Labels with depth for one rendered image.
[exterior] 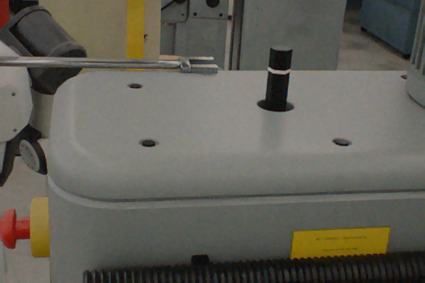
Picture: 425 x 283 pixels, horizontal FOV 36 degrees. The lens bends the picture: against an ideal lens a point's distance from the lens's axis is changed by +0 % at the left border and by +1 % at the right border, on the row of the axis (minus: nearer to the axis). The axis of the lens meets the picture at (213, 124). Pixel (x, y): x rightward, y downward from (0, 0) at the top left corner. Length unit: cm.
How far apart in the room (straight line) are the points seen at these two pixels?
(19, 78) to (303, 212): 81
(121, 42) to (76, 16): 18
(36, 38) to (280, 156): 89
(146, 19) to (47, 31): 105
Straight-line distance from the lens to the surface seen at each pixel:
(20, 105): 128
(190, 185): 53
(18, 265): 378
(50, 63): 74
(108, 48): 241
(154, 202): 54
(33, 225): 66
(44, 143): 153
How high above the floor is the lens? 212
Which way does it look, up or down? 22 degrees down
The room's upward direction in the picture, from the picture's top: 4 degrees clockwise
